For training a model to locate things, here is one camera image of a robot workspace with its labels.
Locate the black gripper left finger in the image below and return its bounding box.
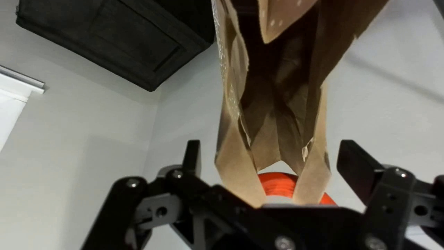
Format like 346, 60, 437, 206
80, 139, 255, 250

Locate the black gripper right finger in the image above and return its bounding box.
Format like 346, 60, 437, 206
335, 139, 444, 250

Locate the dotted paper bag house print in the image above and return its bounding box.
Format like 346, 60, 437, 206
210, 0, 391, 209

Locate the short orange coated hook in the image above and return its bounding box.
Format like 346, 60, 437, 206
255, 172, 338, 209

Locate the black cabinet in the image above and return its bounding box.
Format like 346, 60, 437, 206
15, 0, 217, 93

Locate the white framed window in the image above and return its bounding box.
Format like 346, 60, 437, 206
0, 64, 47, 153

